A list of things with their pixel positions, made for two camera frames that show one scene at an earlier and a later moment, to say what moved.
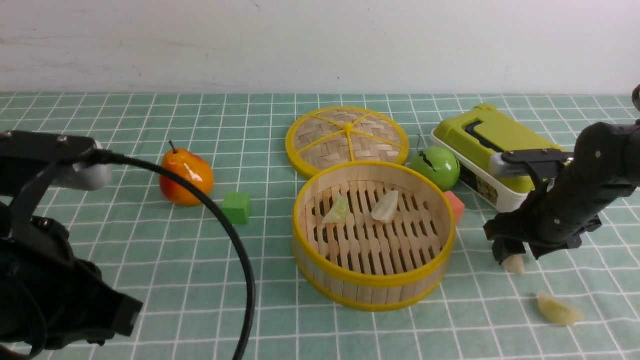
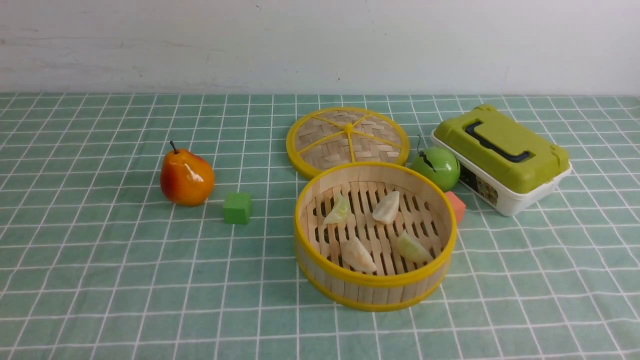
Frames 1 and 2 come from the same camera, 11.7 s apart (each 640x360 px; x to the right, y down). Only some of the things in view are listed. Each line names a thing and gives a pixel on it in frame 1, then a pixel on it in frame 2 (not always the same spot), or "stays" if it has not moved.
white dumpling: x=514 y=264 → x=355 y=256
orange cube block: x=458 y=206 stays
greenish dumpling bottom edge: x=340 y=213 stays
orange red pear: x=191 y=168 stays
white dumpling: x=386 y=207 stays
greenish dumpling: x=558 y=311 → x=408 y=248
